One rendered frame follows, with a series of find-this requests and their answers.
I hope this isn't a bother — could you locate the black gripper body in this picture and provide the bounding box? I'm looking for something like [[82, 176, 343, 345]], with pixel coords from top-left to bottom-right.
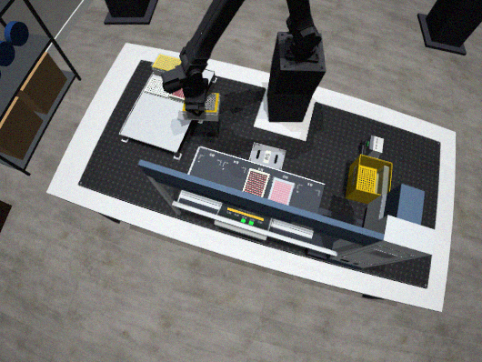
[[185, 78, 208, 110]]

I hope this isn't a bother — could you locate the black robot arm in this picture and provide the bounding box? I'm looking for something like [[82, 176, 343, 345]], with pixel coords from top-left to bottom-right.
[[161, 0, 321, 97]]

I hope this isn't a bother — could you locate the yellow waste bin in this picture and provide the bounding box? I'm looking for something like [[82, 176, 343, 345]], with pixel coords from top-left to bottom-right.
[[346, 155, 392, 204]]

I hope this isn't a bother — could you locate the white trough reservoir with red liquid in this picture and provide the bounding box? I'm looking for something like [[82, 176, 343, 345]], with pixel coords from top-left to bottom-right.
[[169, 88, 185, 103]]

